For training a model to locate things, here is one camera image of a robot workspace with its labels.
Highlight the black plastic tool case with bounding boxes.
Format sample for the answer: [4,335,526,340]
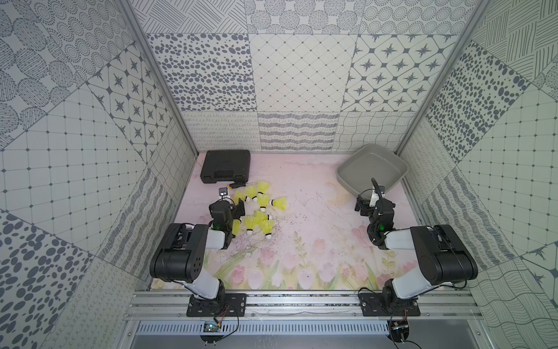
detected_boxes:
[200,149,251,183]

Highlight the aluminium mounting rail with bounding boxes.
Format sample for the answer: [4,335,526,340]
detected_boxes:
[124,289,482,320]

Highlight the yellow shuttlecock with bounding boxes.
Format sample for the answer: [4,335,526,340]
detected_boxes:
[257,193,270,212]
[243,215,258,236]
[232,219,242,237]
[244,185,258,202]
[257,180,270,194]
[260,220,274,239]
[254,211,273,221]
[270,197,288,211]

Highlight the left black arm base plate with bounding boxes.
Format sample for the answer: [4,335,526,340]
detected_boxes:
[187,293,247,318]

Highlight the black connector box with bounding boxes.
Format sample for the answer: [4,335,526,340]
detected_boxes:
[388,321,410,344]

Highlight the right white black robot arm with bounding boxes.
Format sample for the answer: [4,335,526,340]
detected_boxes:
[355,196,478,308]

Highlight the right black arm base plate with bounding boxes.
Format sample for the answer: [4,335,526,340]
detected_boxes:
[357,292,421,317]

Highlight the small green circuit board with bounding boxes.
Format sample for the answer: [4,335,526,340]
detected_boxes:
[202,321,222,334]

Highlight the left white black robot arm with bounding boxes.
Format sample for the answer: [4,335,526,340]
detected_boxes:
[149,199,245,305]

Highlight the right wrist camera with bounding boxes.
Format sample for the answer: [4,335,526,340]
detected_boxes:
[369,186,384,207]

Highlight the grey plastic storage box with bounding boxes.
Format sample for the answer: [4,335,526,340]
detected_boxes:
[337,144,408,199]

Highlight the white perforated cable duct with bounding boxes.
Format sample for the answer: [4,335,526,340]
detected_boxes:
[137,320,389,336]

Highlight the pink floral table mat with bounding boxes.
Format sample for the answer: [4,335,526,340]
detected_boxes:
[204,154,417,290]

